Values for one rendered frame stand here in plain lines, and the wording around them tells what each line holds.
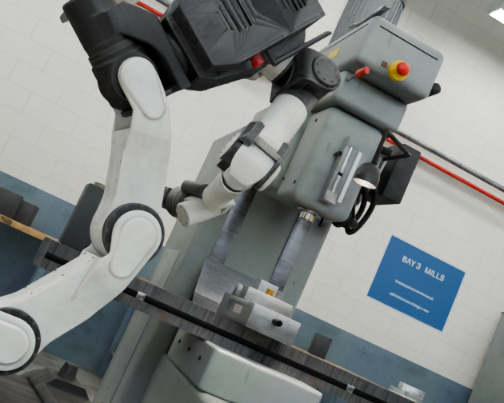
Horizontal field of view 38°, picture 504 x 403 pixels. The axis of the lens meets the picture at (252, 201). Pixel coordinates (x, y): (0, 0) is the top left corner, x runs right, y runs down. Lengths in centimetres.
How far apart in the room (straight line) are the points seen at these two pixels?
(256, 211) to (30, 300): 119
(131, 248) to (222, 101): 507
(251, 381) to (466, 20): 619
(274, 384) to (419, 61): 102
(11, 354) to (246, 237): 123
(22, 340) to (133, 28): 71
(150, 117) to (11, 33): 495
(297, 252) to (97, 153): 392
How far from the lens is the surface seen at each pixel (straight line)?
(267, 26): 166
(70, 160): 637
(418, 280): 728
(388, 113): 229
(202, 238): 257
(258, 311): 204
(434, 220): 734
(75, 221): 209
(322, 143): 223
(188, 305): 208
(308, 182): 220
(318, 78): 177
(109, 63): 166
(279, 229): 265
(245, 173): 166
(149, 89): 164
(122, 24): 166
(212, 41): 164
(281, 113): 172
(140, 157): 166
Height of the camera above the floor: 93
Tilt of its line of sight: 8 degrees up
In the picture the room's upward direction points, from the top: 24 degrees clockwise
